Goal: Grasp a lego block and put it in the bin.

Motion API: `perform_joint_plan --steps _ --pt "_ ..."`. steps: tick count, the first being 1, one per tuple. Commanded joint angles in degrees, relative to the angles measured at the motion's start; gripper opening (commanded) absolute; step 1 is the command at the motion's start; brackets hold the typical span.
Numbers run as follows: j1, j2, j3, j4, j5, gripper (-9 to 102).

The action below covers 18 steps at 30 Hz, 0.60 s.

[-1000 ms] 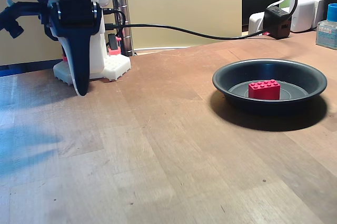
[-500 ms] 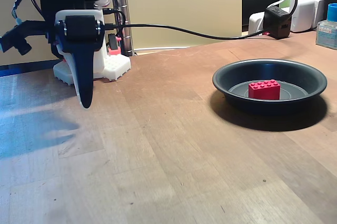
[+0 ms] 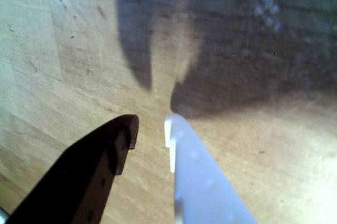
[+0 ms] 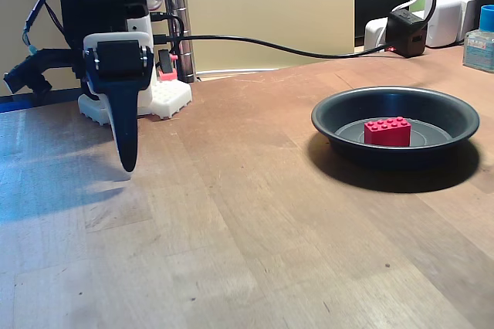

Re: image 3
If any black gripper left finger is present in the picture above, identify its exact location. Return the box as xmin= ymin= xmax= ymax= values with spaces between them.
xmin=5 ymin=114 xmax=140 ymax=224

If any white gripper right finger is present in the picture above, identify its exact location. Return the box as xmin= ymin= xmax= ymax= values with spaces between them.
xmin=163 ymin=113 xmax=259 ymax=224

